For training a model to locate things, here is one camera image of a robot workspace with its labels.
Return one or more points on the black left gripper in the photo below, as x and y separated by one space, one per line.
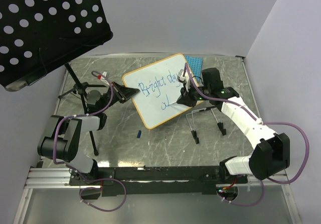
124 93

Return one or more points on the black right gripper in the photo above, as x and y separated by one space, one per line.
185 98

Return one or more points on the yellow framed whiteboard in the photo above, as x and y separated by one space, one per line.
158 87

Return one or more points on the blue marker cap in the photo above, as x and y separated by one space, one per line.
139 134

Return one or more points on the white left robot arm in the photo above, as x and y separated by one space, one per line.
60 140

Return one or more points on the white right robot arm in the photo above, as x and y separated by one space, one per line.
271 151

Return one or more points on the blue studded baseplate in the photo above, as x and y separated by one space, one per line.
195 65

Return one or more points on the black perforated music stand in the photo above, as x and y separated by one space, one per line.
39 36

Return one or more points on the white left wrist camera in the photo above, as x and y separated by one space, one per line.
102 77

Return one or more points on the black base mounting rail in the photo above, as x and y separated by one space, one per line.
158 180

